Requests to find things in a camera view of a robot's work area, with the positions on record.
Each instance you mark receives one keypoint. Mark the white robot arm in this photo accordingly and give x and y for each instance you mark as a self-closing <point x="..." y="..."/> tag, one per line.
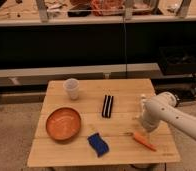
<point x="161" y="107"/>

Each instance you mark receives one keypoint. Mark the black white striped block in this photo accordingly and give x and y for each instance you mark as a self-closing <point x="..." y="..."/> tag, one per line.
<point x="107" y="106"/>

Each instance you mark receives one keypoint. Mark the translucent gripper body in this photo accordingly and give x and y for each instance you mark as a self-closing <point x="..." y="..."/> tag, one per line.
<point x="150" y="135"/>

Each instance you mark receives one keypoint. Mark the black crate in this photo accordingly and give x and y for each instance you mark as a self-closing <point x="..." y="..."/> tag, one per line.
<point x="177" y="60"/>

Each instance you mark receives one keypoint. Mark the orange round plate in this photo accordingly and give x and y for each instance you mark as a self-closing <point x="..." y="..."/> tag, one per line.
<point x="63" y="124"/>

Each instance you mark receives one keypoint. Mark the white plastic bottle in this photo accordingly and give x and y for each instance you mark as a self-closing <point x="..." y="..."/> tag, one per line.
<point x="142" y="102"/>

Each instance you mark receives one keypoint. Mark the wooden table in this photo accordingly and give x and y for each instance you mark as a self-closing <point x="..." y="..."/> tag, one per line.
<point x="110" y="132"/>

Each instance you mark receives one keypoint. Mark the blue sponge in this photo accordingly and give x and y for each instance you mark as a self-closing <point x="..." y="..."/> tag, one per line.
<point x="98" y="144"/>

